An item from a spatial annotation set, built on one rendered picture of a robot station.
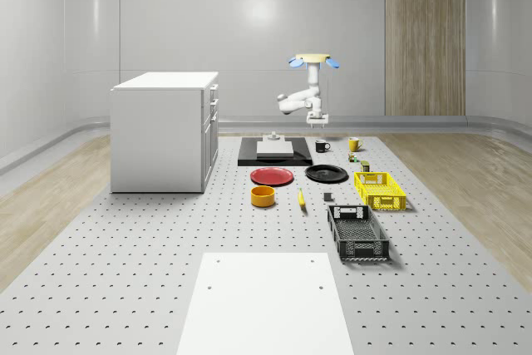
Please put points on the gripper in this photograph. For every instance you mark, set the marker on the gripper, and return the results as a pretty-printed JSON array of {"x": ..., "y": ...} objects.
[{"x": 317, "y": 117}]

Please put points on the black mug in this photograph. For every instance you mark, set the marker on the black mug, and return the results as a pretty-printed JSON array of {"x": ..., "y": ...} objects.
[{"x": 320, "y": 146}]

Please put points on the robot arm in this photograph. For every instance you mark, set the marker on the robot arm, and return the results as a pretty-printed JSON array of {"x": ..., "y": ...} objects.
[{"x": 312, "y": 78}]

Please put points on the yellow mug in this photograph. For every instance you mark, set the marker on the yellow mug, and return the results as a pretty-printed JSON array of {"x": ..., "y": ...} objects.
[{"x": 353, "y": 145}]

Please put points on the puzzle cube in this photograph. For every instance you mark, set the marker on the puzzle cube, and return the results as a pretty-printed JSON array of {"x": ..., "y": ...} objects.
[{"x": 353, "y": 158}]

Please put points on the black plate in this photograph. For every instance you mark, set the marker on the black plate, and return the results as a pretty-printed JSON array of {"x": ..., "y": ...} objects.
[{"x": 326, "y": 173}]

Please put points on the drone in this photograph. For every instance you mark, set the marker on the drone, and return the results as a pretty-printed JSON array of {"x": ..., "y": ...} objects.
[{"x": 313, "y": 57}]

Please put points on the flat-sided can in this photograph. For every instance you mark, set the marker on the flat-sided can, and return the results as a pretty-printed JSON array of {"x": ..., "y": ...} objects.
[{"x": 365, "y": 166}]

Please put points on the red plate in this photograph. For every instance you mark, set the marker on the red plate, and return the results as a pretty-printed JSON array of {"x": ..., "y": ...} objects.
[{"x": 272, "y": 176}]

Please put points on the grey cube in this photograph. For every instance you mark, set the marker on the grey cube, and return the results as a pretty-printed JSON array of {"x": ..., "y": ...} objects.
[{"x": 328, "y": 196}]

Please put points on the banana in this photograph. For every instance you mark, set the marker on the banana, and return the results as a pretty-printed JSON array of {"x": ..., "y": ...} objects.
[{"x": 301, "y": 199}]

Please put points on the yellow bowl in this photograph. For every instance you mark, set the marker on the yellow bowl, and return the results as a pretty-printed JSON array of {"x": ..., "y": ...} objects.
[{"x": 262, "y": 199}]

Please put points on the yellow basket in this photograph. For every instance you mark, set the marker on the yellow basket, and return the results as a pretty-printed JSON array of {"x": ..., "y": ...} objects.
[{"x": 380, "y": 201}]

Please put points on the dark grey basket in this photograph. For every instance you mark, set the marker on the dark grey basket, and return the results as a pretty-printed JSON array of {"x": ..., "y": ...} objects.
[{"x": 361, "y": 249}]

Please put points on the white cabinet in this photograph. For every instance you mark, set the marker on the white cabinet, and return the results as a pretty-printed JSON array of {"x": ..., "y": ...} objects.
[{"x": 158, "y": 139}]

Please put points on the white board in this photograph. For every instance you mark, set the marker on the white board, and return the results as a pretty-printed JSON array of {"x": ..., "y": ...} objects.
[{"x": 266, "y": 305}]

